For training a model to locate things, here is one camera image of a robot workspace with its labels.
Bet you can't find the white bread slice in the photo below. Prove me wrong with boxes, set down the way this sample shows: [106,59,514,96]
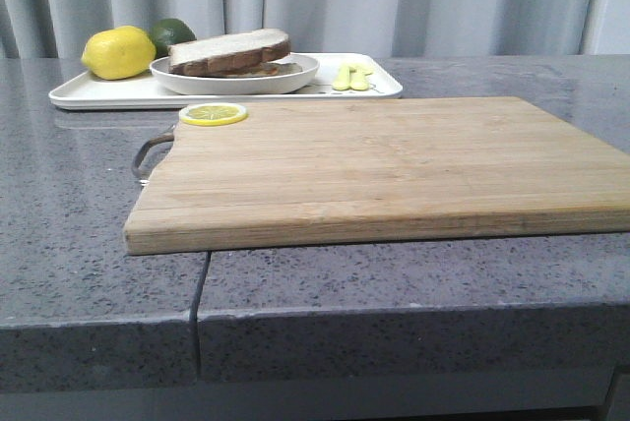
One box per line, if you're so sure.
[168,29,291,77]

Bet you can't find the white round plate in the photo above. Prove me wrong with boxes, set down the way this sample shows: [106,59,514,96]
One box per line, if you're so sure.
[150,53,320,95]

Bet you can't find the white rectangular bear tray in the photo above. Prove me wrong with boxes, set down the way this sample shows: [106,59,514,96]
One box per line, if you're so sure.
[49,53,403,111]

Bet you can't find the yellow plastic fork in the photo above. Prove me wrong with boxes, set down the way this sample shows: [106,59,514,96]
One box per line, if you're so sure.
[332,63,354,91]

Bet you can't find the fried egg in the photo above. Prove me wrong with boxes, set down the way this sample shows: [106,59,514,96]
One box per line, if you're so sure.
[215,63,280,78]

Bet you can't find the lemon slice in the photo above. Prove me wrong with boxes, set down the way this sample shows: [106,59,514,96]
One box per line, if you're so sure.
[178,102,248,127]

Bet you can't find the wooden cutting board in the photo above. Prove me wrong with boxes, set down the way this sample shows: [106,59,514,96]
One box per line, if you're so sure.
[123,97,629,255]

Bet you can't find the green lime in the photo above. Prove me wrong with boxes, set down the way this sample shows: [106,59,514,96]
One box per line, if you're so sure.
[149,18,197,59]

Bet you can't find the yellow lemon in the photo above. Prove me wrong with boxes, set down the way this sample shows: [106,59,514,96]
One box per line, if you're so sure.
[81,26,157,81]

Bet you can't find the metal cutting board handle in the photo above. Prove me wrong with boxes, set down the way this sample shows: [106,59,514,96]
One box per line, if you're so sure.
[131,125,175,186]

